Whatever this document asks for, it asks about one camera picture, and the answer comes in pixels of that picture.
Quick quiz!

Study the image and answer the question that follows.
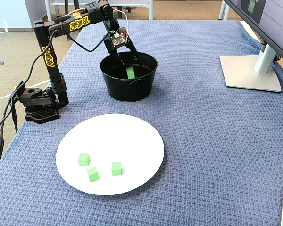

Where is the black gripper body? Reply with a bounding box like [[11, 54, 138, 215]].
[[103, 17, 120, 51]]

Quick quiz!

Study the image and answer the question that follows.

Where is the computer monitor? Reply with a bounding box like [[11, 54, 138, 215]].
[[223, 0, 283, 71]]

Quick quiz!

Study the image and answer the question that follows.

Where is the blue woven table cloth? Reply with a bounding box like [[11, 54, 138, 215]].
[[0, 19, 283, 226]]

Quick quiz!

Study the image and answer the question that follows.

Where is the silver monitor stand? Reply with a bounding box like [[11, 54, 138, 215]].
[[219, 44, 283, 94]]

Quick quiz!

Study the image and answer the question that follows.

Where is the black metal bucket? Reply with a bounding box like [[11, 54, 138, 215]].
[[100, 51, 158, 103]]

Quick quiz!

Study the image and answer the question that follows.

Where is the white metal table frame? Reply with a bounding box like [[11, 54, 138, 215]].
[[45, 0, 154, 21]]

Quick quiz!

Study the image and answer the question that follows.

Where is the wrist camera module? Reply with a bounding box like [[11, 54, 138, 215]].
[[110, 27, 129, 48]]

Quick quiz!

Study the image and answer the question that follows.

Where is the thin black camera cable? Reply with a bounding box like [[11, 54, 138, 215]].
[[10, 29, 116, 95]]

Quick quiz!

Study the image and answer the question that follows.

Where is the white round plate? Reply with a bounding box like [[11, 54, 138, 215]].
[[55, 113, 165, 196]]

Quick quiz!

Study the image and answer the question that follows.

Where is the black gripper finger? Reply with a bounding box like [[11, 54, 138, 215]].
[[125, 40, 140, 61], [107, 48, 126, 70]]

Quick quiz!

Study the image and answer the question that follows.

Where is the green cube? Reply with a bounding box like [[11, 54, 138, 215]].
[[126, 66, 136, 80], [78, 153, 91, 167], [111, 162, 122, 176], [86, 166, 100, 183]]

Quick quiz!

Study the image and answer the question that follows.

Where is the white desk leg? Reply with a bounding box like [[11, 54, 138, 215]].
[[218, 1, 227, 21]]

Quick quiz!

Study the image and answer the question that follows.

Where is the black power cable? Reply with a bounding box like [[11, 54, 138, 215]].
[[0, 91, 19, 162]]

